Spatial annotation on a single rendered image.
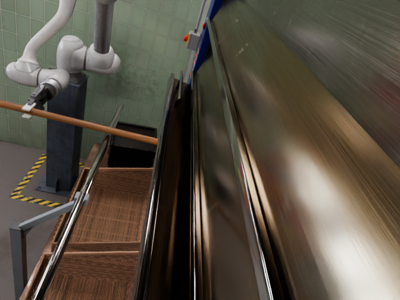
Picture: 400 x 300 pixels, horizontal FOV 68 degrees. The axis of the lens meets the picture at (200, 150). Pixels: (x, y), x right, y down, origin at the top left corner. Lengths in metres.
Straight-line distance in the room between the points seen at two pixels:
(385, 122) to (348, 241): 0.11
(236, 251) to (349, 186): 0.30
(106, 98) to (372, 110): 2.52
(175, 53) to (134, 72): 0.37
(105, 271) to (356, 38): 1.40
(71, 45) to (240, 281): 1.86
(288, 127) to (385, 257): 0.23
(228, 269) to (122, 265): 0.98
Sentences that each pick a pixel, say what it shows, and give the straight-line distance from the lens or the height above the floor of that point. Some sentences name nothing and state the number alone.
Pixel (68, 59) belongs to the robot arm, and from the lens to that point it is 2.17.
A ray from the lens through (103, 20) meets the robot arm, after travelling 1.91.
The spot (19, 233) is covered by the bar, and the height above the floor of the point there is 0.93.
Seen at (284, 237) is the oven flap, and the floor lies 1.75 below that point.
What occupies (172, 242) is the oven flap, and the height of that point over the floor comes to 1.40.
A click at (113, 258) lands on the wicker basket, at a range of 1.47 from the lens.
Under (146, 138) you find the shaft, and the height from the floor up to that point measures 1.21.
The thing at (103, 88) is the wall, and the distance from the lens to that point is 2.69.
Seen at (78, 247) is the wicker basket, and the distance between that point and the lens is 1.54.
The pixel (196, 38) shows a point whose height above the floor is 1.49.
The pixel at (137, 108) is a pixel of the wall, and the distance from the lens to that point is 2.70.
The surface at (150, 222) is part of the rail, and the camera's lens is 0.74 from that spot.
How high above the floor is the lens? 1.98
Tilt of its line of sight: 33 degrees down
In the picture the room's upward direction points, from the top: 20 degrees clockwise
